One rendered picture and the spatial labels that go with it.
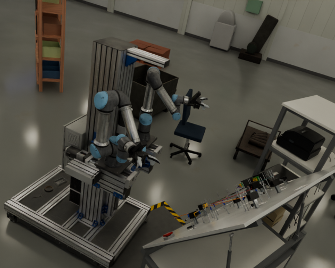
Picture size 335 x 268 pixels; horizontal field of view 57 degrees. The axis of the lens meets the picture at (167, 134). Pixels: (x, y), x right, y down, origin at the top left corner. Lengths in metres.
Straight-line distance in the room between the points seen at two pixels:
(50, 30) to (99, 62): 3.62
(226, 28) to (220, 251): 10.02
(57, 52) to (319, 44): 9.08
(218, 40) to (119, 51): 9.82
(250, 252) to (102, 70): 1.84
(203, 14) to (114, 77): 10.60
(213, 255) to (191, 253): 0.18
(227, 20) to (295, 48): 2.65
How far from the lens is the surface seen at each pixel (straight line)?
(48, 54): 6.13
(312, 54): 12.42
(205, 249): 2.57
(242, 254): 2.67
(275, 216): 3.13
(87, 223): 3.32
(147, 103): 2.85
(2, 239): 3.56
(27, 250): 3.43
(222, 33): 11.95
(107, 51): 2.37
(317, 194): 3.25
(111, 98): 2.13
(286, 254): 2.88
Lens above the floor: 2.69
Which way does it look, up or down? 30 degrees down
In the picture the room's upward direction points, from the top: 13 degrees clockwise
